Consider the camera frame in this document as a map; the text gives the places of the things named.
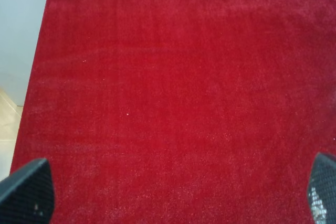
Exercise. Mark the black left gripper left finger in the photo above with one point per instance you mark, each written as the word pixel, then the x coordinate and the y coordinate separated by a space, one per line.
pixel 27 195

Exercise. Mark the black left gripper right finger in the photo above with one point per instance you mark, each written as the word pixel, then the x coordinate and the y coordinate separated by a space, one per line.
pixel 321 189

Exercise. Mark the red velvet table cloth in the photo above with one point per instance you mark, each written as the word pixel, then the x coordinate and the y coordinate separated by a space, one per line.
pixel 181 111

